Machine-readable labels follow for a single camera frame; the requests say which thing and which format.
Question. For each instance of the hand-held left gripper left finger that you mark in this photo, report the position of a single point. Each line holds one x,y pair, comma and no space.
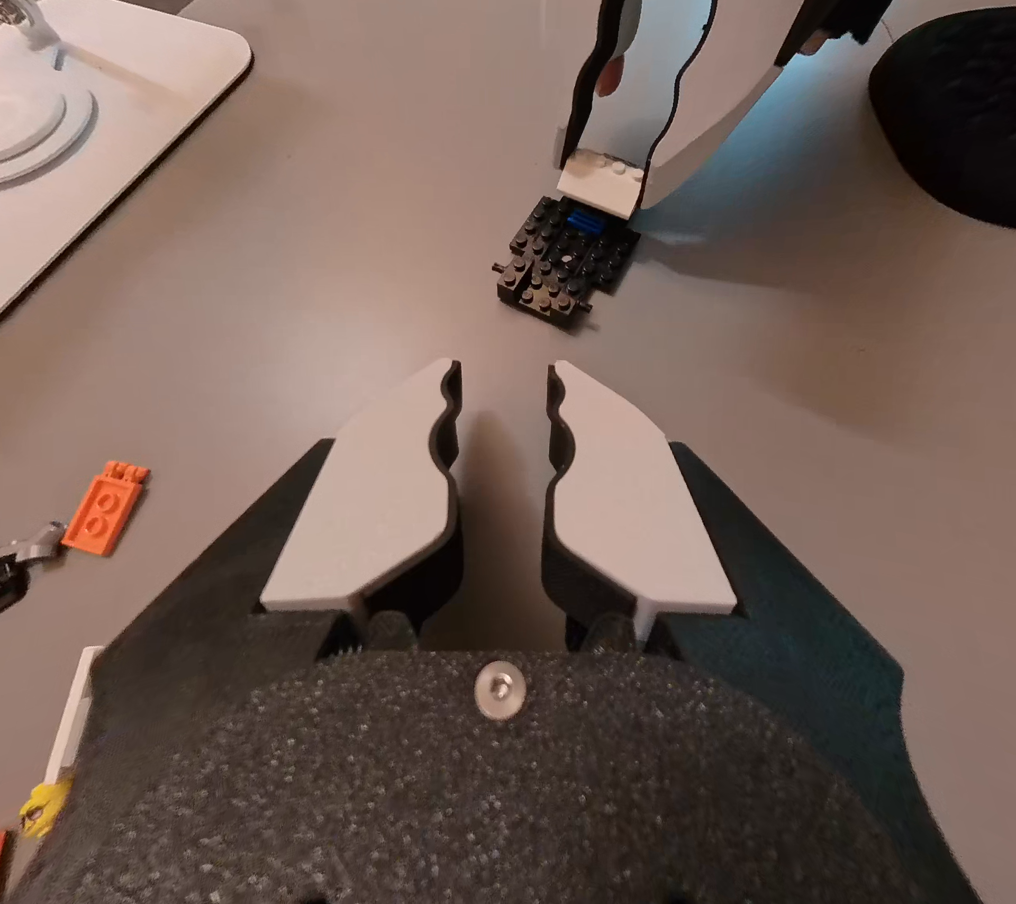
365,523

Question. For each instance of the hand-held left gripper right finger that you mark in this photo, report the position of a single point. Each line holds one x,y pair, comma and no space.
635,523

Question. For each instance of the small blue lego grille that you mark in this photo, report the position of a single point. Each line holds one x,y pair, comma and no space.
584,222

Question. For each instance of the black lego chassis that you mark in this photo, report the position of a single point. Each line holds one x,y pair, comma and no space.
556,261

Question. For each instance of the pile of lego pieces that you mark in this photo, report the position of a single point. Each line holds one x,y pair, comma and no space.
103,511

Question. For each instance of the black round cushion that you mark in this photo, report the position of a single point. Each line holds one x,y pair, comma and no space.
953,110

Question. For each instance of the white book stand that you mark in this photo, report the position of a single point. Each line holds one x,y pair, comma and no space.
96,126

